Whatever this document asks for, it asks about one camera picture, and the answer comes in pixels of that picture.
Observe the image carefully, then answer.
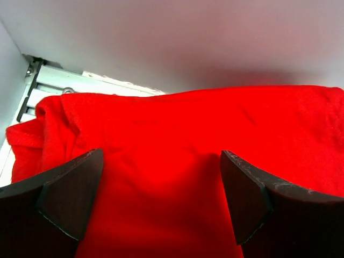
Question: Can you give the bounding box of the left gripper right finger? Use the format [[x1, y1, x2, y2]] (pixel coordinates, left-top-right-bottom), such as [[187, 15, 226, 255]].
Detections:
[[220, 150, 343, 257]]

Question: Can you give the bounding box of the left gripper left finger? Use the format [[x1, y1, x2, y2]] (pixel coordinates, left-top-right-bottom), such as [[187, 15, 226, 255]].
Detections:
[[1, 149, 104, 257]]

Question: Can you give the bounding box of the folded red t-shirt stack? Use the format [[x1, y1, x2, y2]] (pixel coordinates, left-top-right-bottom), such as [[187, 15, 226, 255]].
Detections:
[[6, 119, 44, 183]]

